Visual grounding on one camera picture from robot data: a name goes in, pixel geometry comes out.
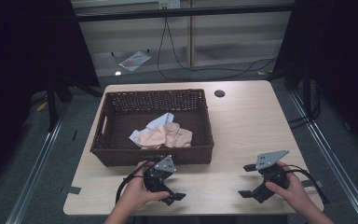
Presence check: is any dark curtain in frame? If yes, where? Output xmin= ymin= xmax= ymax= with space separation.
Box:
xmin=0 ymin=0 xmax=101 ymax=195
xmin=273 ymin=0 xmax=358 ymax=157

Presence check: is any long black floor cable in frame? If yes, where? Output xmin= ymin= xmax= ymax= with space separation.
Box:
xmin=156 ymin=17 xmax=278 ymax=81

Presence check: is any paper sheet on floor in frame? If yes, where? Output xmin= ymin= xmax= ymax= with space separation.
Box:
xmin=118 ymin=50 xmax=153 ymax=73

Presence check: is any person's right hand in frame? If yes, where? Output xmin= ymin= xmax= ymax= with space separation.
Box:
xmin=265 ymin=161 xmax=310 ymax=213

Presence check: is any beige cloth garment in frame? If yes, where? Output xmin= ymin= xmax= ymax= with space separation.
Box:
xmin=134 ymin=121 xmax=194 ymax=150

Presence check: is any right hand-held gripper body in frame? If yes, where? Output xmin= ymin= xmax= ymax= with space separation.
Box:
xmin=251 ymin=149 xmax=291 ymax=204

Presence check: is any brown wicker basket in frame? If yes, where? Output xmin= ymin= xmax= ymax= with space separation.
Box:
xmin=89 ymin=89 xmax=215 ymax=168

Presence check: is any person's left hand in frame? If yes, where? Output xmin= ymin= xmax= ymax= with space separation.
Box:
xmin=122 ymin=160 xmax=172 ymax=216

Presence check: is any white wall socket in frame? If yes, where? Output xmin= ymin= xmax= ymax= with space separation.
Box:
xmin=158 ymin=0 xmax=182 ymax=10

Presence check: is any grey tape strip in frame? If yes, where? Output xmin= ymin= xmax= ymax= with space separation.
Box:
xmin=302 ymin=179 xmax=324 ymax=189
xmin=65 ymin=185 xmax=82 ymax=196

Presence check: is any black metal stand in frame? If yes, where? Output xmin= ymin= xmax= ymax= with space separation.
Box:
xmin=267 ymin=62 xmax=322 ymax=130
xmin=45 ymin=74 xmax=104 ymax=133

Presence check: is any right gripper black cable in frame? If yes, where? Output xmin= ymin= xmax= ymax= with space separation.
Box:
xmin=282 ymin=164 xmax=331 ymax=205

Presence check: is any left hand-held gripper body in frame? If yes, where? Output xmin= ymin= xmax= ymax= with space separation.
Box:
xmin=143 ymin=154 xmax=177 ymax=194

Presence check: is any light blue cloth garment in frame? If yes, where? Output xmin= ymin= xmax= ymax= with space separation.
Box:
xmin=128 ymin=112 xmax=175 ymax=145

